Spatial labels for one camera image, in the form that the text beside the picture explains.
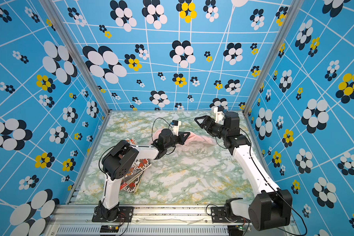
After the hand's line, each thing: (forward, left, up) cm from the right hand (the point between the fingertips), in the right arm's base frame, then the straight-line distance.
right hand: (200, 121), depth 76 cm
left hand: (+4, +4, -15) cm, 16 cm away
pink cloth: (+2, +3, -20) cm, 20 cm away
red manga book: (-23, +39, -27) cm, 52 cm away
